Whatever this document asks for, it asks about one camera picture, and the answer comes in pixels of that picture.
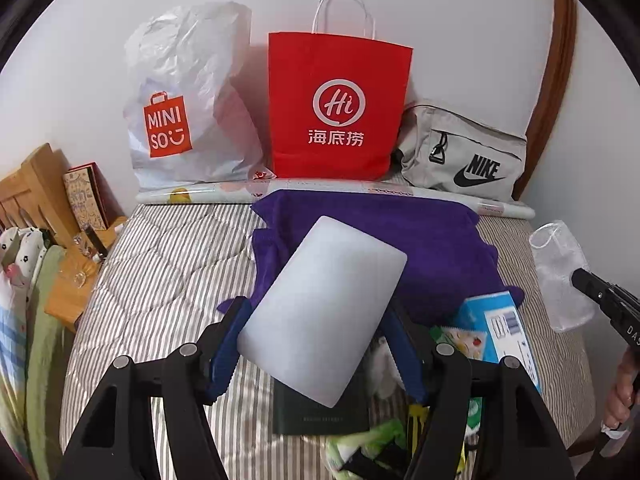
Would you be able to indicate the white spotted plush toy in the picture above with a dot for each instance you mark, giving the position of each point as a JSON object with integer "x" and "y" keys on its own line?
{"x": 25, "y": 249}

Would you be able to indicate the dark green tea box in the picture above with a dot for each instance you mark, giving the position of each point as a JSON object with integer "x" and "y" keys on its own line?
{"x": 296, "y": 415}

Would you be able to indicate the rolled printed paper tube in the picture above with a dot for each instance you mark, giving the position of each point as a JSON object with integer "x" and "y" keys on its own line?
{"x": 248, "y": 192}

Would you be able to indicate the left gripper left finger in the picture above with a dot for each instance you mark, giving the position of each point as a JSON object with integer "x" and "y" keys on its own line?
{"x": 219, "y": 350}

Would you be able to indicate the wooden headboard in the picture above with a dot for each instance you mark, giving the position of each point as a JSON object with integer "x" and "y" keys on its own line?
{"x": 34, "y": 195}

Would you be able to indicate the grey Nike pouch bag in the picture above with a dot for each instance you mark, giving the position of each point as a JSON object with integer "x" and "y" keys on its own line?
{"x": 450, "y": 152}

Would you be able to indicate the yellow black pouch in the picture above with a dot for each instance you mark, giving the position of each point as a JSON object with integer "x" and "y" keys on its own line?
{"x": 417, "y": 426}

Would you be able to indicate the red paper shopping bag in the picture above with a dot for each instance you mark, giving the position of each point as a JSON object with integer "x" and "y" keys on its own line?
{"x": 335, "y": 101}

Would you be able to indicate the green tissue packet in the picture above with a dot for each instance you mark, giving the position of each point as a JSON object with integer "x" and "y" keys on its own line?
{"x": 338, "y": 449}

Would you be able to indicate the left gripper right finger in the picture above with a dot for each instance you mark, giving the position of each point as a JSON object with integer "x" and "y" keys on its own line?
{"x": 407, "y": 361}

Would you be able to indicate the purple towel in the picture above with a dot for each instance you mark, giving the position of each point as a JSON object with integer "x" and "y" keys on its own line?
{"x": 448, "y": 262}

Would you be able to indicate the fruit print sachet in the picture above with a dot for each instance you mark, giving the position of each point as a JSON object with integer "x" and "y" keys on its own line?
{"x": 471, "y": 343}

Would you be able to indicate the white Miniso plastic bag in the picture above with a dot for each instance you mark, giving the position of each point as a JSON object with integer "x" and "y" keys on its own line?
{"x": 186, "y": 122}

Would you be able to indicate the green bed sheet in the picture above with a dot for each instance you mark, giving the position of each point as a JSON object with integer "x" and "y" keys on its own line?
{"x": 35, "y": 348}

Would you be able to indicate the blue tissue pack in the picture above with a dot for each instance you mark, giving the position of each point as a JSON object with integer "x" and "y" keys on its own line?
{"x": 496, "y": 315}

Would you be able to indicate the brown wooden door frame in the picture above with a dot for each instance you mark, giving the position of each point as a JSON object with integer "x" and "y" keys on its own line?
{"x": 552, "y": 89}

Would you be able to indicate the clear plastic zip bag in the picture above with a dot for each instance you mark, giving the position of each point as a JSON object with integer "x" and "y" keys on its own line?
{"x": 557, "y": 254}

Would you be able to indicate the person's right hand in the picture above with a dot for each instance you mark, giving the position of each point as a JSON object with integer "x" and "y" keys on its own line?
{"x": 621, "y": 396}

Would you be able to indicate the striped quilted table cover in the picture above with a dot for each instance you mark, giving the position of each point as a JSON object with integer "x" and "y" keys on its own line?
{"x": 171, "y": 268}

